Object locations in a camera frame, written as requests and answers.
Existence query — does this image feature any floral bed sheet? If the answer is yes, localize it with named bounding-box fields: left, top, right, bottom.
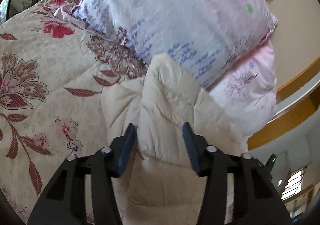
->
left=1, top=0, right=146, bottom=223

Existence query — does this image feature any lavender print pillow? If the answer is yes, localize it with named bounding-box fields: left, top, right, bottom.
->
left=55, top=0, right=277, bottom=88

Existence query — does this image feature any cream quilted down jacket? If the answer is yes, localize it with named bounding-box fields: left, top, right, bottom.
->
left=100, top=53, right=247, bottom=224

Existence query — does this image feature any white pink floral pillow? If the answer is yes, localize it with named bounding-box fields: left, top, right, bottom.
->
left=208, top=39, right=278, bottom=138

